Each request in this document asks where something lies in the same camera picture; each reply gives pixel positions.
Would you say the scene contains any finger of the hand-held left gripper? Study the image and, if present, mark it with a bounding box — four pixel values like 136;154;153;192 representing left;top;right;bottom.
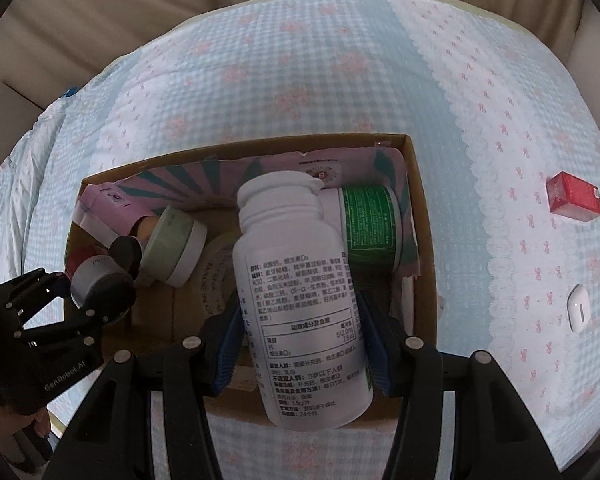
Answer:
0;267;81;333
15;302;135;348

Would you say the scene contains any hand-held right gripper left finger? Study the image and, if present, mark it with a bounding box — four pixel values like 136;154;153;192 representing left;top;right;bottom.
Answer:
50;302;246;480

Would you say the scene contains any white and blue quilt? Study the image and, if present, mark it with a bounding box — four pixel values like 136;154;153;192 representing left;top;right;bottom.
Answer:
0;100;116;291

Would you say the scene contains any jar with pale green lid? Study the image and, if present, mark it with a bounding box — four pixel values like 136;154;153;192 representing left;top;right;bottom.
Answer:
141;205;208;288

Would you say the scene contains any small white case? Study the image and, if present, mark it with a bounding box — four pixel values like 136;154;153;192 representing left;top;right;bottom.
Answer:
566;284;592;334

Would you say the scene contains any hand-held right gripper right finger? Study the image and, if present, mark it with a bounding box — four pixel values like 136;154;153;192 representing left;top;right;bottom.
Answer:
355;287;518;480

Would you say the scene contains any small black-lid jar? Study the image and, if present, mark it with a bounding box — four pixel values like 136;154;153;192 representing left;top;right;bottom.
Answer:
110;236;143;276

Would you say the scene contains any white pill bottle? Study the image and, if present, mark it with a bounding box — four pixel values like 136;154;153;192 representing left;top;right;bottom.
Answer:
231;171;376;431

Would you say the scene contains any white jar with green label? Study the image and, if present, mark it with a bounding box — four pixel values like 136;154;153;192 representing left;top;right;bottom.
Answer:
320;185;404;274

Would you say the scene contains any person's left hand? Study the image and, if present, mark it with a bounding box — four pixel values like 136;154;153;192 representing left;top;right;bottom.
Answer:
0;400;53;468

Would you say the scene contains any silver jar with red lid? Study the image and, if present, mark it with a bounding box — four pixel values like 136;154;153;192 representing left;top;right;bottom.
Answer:
71;255;137;323

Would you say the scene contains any small red box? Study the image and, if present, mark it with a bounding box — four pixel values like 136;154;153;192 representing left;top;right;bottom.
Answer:
546;171;600;222

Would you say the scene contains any brown cardboard box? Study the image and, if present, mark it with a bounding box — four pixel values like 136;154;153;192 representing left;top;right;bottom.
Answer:
65;133;443;423

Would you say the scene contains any pink striped paper liner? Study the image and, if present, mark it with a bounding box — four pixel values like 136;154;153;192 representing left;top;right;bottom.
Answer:
77;147;423;281

